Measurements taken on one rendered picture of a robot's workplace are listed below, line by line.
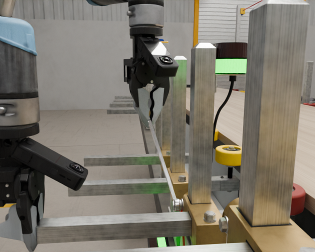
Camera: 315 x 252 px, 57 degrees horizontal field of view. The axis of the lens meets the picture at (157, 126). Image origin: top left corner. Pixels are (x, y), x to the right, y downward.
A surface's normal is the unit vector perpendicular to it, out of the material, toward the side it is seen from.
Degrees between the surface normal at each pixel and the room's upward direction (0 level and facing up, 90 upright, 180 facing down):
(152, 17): 91
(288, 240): 0
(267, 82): 90
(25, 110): 90
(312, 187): 0
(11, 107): 89
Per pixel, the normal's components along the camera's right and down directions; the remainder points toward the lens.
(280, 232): 0.00, -0.98
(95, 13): 0.15, 0.19
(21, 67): 0.75, 0.14
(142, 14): -0.11, 0.21
